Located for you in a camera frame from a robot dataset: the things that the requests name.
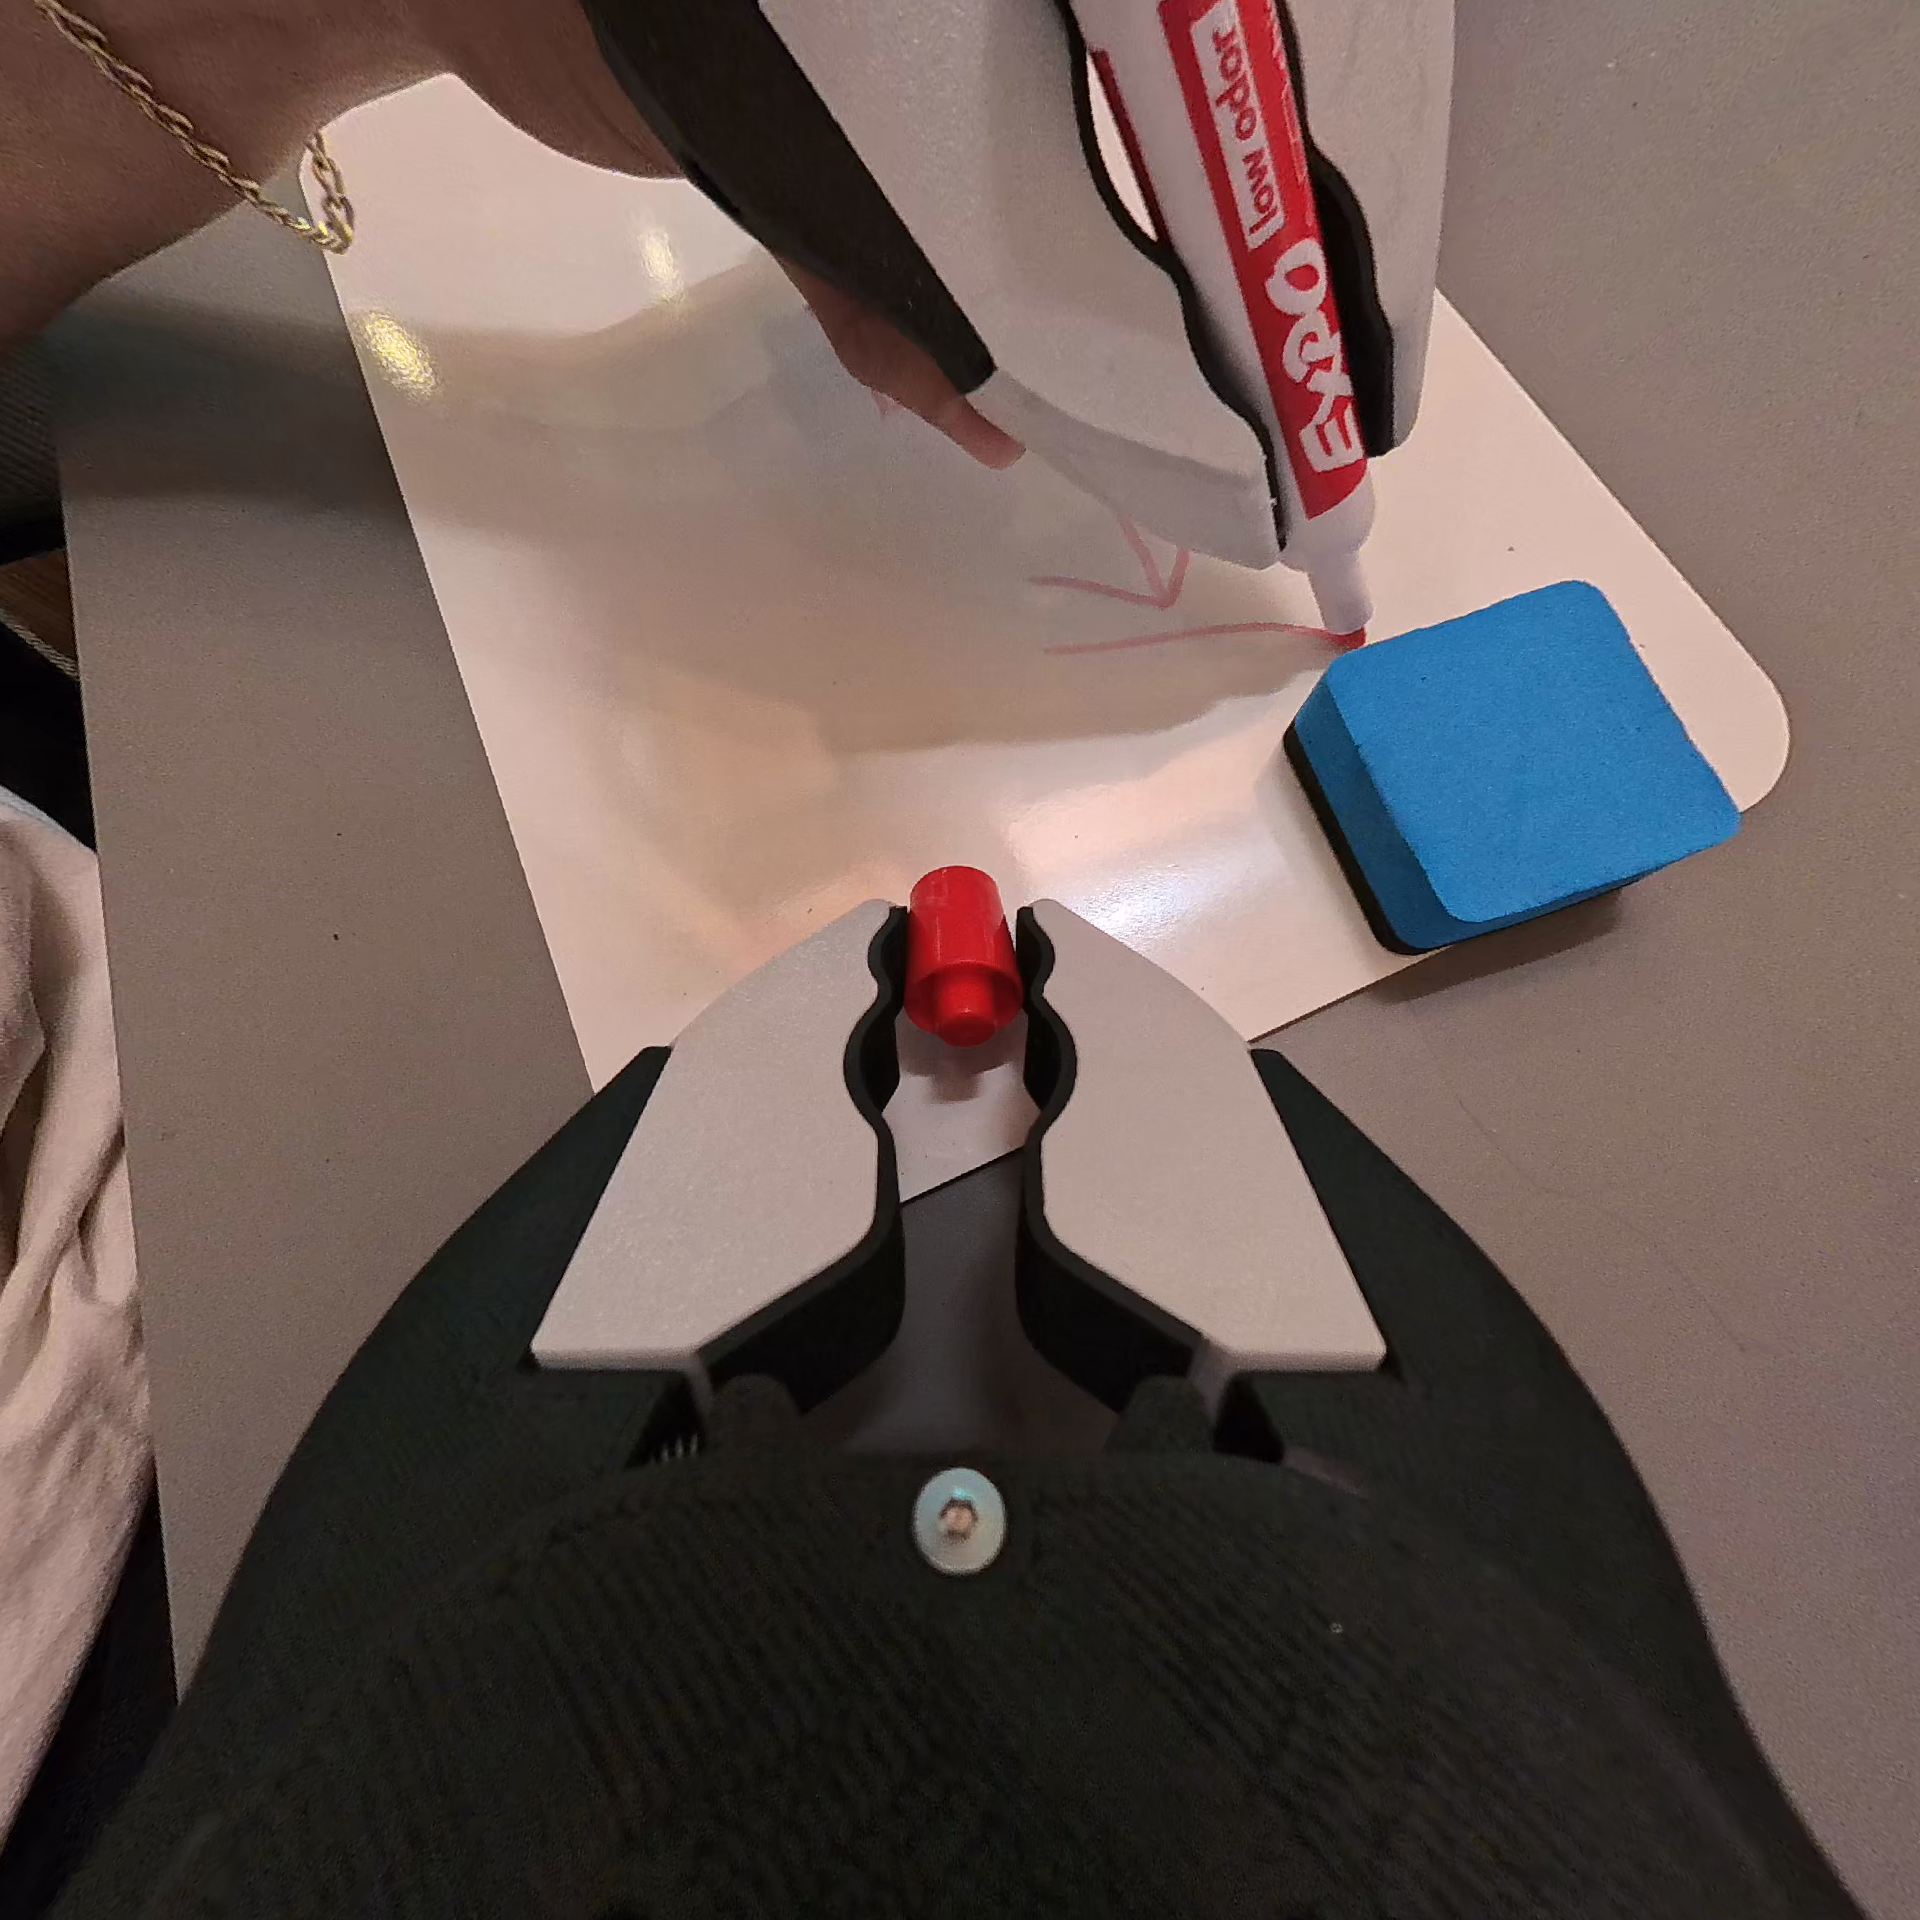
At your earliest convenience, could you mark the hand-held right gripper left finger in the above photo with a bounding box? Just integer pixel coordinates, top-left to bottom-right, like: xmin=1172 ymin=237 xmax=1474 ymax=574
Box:
xmin=528 ymin=901 xmax=911 ymax=1413

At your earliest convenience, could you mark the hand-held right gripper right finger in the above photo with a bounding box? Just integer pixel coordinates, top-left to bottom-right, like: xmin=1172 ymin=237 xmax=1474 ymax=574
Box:
xmin=1017 ymin=901 xmax=1391 ymax=1413

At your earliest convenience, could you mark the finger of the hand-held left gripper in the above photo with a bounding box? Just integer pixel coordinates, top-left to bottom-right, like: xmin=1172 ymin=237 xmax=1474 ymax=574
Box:
xmin=762 ymin=0 xmax=1288 ymax=571
xmin=1281 ymin=0 xmax=1460 ymax=455

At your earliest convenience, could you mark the red dry-erase marker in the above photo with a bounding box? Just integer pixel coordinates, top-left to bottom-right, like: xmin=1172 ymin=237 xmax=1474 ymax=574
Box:
xmin=1071 ymin=0 xmax=1380 ymax=651

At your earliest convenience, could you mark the red marker cap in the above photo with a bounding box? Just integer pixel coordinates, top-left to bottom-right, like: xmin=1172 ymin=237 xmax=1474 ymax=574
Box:
xmin=903 ymin=863 xmax=1028 ymax=1049

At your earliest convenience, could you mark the white whiteboard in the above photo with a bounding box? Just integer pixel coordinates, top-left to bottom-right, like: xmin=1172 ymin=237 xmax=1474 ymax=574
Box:
xmin=297 ymin=75 xmax=1796 ymax=1205

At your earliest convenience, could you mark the blue whiteboard eraser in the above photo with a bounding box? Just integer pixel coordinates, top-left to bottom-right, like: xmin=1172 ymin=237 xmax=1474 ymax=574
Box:
xmin=1285 ymin=578 xmax=1744 ymax=955

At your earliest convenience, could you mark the person's left hand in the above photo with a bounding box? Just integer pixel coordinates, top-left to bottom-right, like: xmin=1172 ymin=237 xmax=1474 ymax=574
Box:
xmin=89 ymin=0 xmax=1034 ymax=474

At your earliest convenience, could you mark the gold chain bracelet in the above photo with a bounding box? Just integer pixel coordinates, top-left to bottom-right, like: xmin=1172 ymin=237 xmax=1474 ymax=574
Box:
xmin=32 ymin=0 xmax=359 ymax=253

